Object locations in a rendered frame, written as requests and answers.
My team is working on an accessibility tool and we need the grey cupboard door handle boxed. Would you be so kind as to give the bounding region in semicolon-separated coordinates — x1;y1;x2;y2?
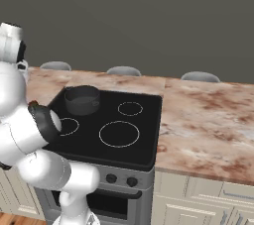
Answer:
235;212;246;225

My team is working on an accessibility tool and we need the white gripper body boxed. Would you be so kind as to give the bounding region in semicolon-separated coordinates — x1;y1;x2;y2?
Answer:
22;67;31;84

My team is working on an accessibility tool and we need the cream drawer front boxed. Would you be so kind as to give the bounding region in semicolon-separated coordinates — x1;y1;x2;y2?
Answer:
218;180;254;205

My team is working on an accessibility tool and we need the dark oven door handle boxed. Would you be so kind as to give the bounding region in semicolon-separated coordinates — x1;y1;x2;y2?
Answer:
92;188;143;200

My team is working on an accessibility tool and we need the grey oven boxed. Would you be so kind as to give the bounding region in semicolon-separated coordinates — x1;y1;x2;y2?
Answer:
34;160;156;225

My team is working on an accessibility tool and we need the black glass hob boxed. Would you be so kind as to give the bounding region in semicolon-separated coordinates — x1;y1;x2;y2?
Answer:
42;86;164;172

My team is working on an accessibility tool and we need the cream cupboard door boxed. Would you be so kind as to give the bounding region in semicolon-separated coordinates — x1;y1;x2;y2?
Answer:
0;165;46;222
225;204;254;225
151;169;228;225

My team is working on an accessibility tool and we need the grey round stool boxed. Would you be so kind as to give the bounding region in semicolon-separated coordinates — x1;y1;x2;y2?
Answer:
39;60;72;71
106;65;143;77
181;70;221;83

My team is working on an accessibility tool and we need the black stove knob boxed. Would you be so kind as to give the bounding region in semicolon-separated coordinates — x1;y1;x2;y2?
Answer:
105;172;118;184
126;175;139;188

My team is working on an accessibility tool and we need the dark grey pot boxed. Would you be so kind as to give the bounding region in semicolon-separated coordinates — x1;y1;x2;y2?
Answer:
63;84;101;117

